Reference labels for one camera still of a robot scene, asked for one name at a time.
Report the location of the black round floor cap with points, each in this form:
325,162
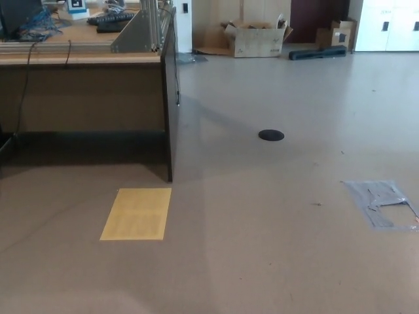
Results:
271,134

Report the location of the yellow paper sheet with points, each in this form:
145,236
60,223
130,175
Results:
135,214

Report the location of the large open cardboard box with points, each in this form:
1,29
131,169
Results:
258,42

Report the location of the wooden desk with dark panels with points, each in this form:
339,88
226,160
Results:
82,98

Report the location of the long black foam case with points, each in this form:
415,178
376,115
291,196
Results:
312,53

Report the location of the grey tape floor patch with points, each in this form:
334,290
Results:
366,196

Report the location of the flat black device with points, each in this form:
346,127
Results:
109,27

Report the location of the black keyboard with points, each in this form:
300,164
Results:
111,18

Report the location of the dark maroon door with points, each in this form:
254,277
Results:
312,19

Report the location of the small cardboard box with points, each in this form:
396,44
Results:
335,36

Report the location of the white box with marker tag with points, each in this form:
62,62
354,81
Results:
78,8

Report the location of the white locker cabinet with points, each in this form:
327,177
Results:
393,23

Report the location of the black monitor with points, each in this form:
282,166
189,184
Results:
14,16

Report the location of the white wall panel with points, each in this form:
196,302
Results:
184,32

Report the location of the grey metal frame bracket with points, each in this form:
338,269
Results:
137,36

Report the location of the black wall card reader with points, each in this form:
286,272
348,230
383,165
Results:
185,8

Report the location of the aluminium extrusion rail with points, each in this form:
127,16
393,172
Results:
52,47

